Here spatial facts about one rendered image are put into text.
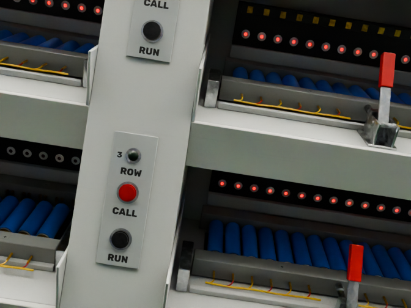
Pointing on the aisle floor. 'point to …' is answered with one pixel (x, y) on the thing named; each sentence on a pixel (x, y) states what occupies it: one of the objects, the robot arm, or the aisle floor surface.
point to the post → (161, 239)
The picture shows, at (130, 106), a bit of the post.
